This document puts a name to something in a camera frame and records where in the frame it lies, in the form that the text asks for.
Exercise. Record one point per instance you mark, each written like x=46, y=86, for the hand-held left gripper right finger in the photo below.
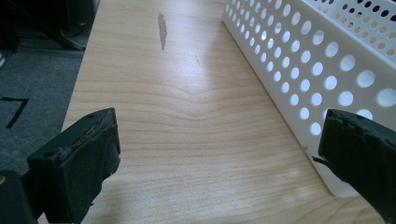
x=361, y=149

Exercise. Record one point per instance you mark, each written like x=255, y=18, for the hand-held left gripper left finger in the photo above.
x=74, y=161

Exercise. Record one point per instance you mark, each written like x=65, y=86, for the white perforated plastic basket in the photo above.
x=311, y=46

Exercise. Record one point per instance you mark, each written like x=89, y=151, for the dark metal stand base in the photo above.
x=46, y=21

